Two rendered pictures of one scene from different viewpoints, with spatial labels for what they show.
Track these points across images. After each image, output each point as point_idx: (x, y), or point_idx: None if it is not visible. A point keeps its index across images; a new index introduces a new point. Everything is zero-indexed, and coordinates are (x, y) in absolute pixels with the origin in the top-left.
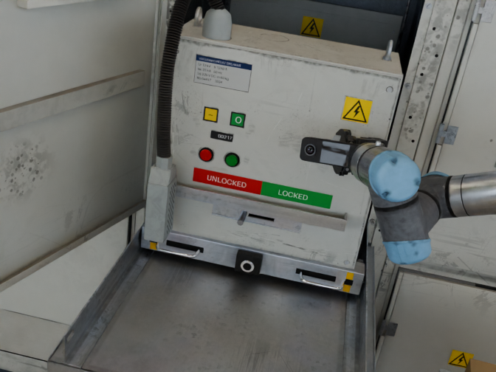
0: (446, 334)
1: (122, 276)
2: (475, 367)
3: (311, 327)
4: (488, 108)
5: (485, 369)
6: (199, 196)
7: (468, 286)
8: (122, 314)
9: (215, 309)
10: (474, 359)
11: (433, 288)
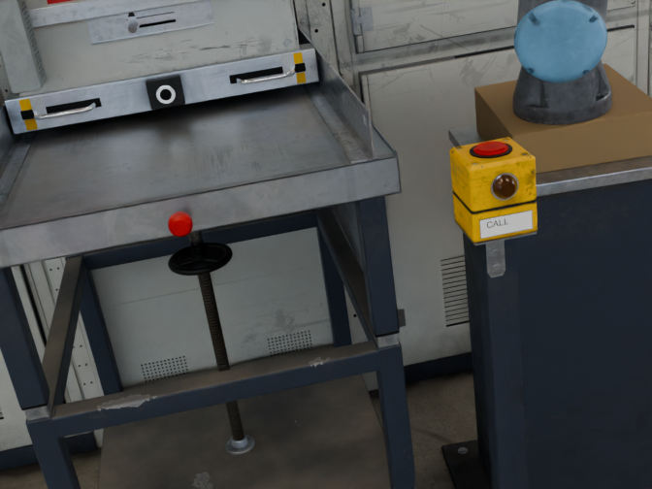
0: (448, 138)
1: (3, 162)
2: (484, 91)
3: (275, 120)
4: None
5: (495, 88)
6: (65, 15)
7: (447, 61)
8: (22, 184)
9: (146, 146)
10: (479, 86)
11: (408, 81)
